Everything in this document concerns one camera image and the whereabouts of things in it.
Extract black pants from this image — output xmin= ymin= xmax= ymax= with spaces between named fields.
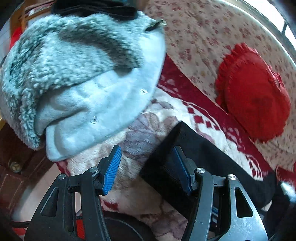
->
xmin=139 ymin=121 xmax=290 ymax=218

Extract red and white floral blanket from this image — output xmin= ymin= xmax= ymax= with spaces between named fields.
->
xmin=58 ymin=58 xmax=295 ymax=240

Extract brown wooden cabinet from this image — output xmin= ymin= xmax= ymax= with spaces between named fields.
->
xmin=1 ymin=124 xmax=53 ymax=217

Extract floral beige quilt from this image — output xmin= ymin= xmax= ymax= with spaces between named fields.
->
xmin=146 ymin=1 xmax=295 ymax=174

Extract red heart-shaped pillow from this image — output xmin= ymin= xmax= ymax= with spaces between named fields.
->
xmin=215 ymin=43 xmax=292 ymax=142

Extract light blue fleece jacket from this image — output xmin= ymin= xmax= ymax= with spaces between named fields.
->
xmin=1 ymin=11 xmax=166 ymax=162

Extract black folded garment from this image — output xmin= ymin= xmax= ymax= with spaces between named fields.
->
xmin=52 ymin=0 xmax=138 ymax=21

